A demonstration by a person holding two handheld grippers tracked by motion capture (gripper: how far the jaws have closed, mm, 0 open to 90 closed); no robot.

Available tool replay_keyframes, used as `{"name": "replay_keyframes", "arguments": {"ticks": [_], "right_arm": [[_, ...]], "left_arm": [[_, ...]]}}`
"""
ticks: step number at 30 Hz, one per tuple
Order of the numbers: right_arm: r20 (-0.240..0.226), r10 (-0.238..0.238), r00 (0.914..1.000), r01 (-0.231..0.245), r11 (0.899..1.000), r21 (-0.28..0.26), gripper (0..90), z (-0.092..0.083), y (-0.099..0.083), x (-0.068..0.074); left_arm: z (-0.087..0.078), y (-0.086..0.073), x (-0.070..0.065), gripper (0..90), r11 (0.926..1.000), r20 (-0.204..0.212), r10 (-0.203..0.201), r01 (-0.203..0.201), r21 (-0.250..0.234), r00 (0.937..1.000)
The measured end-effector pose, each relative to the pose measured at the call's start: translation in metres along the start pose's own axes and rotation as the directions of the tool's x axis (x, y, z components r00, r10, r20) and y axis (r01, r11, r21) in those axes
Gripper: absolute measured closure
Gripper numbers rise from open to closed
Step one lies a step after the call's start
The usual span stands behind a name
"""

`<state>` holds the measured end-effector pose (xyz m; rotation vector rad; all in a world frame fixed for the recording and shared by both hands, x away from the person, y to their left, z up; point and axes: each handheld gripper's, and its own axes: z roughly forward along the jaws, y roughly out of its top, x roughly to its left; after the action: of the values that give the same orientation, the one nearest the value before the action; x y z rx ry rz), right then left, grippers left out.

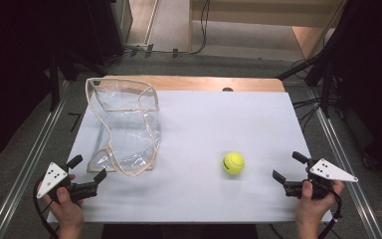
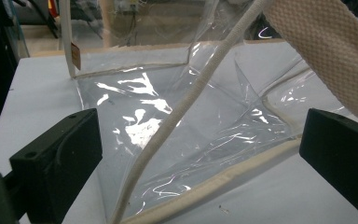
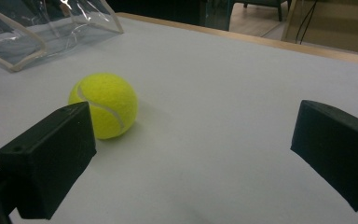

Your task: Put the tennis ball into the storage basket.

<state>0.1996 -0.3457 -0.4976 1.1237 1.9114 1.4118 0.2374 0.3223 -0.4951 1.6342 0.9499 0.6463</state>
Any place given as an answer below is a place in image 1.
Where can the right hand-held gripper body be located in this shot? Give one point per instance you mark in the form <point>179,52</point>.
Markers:
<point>328,171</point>

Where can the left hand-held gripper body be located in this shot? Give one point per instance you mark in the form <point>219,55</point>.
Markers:
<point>51,179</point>

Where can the yellow tennis ball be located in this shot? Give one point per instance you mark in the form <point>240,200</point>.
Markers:
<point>233,163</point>

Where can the clear plastic bag beige trim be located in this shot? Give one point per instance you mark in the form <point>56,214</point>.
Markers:
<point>129,132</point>

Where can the person's left hand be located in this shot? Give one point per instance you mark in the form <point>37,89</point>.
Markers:
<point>64,207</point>

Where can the person's right hand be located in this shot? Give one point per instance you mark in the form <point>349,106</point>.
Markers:
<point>311,207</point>

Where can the white table board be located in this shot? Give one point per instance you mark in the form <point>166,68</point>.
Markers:
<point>212,126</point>

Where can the black metal stand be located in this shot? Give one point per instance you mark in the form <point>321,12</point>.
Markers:
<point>298,68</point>

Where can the dark curtain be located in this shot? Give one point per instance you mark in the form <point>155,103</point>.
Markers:
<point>371,83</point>
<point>13,66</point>

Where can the beige wooden cabinet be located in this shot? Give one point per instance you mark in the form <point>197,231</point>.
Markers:
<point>262,13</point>

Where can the aluminium floor rail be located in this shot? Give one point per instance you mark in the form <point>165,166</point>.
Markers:
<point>30,159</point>
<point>331,139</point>

